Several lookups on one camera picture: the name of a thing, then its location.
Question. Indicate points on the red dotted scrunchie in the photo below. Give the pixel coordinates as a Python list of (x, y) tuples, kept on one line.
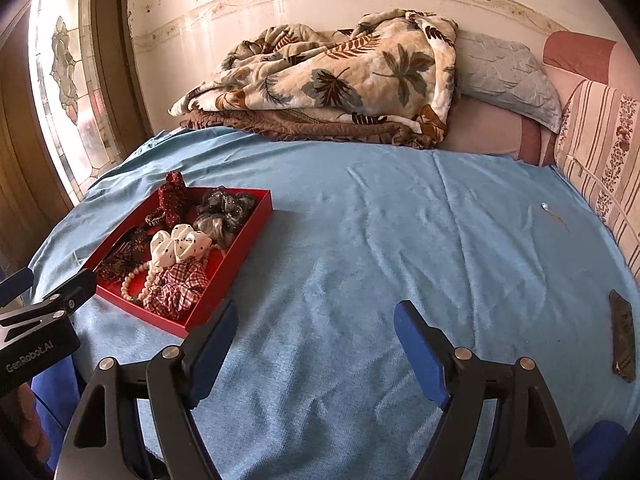
[(172, 197)]

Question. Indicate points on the blue pillow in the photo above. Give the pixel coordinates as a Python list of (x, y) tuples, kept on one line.
[(500, 75)]

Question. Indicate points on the grey organza scrunchie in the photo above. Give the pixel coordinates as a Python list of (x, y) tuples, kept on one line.
[(225, 210)]

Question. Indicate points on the brown patterned hair clip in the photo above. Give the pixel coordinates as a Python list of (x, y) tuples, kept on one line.
[(622, 340)]

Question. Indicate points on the brown blanket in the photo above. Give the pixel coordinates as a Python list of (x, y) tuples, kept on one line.
[(300, 127)]

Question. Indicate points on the striped floral pillow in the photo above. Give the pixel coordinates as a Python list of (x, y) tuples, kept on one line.
[(600, 150)]

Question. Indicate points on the pink pillow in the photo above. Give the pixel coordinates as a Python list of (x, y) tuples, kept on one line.
[(480, 130)]

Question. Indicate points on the red tray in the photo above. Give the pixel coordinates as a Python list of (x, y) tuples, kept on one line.
[(232, 257)]

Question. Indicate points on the wooden door frame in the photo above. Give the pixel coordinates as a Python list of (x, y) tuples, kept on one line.
[(15, 160)]

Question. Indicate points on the white dotted bow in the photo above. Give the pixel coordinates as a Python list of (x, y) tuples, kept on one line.
[(175, 247)]

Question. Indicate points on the small silver pendant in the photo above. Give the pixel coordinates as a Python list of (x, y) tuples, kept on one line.
[(545, 206)]

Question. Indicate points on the pink plaid scrunchie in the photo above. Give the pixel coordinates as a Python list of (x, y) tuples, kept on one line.
[(175, 290)]

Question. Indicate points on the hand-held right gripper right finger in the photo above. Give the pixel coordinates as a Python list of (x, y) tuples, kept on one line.
[(420, 355)]

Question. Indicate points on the brown patterned scrunchie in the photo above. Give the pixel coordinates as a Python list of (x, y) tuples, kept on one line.
[(117, 260)]

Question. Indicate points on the person's left hand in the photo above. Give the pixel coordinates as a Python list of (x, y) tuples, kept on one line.
[(30, 420)]

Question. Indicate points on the blue clothing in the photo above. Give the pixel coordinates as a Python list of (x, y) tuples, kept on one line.
[(55, 395), (600, 445)]

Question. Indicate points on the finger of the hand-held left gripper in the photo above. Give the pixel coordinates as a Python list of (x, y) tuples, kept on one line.
[(12, 282), (70, 295)]

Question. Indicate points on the stained glass window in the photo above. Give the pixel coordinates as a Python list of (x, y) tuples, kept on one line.
[(65, 70)]

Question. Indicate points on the leaf print blanket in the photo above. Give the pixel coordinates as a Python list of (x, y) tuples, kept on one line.
[(325, 75)]

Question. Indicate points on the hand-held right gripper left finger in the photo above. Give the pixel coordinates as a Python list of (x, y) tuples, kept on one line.
[(215, 345)]

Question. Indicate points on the blue bed sheet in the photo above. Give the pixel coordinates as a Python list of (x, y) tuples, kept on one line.
[(350, 260)]

